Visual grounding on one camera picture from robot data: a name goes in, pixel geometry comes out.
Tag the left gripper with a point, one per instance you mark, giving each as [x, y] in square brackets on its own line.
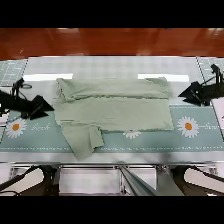
[27, 107]

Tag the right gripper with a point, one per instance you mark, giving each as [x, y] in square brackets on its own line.
[205, 92]

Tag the pale green T-shirt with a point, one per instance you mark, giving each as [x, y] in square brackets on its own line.
[116, 110]

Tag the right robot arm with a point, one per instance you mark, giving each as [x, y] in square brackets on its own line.
[203, 178]

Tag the silver frame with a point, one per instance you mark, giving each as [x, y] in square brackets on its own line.
[140, 181]

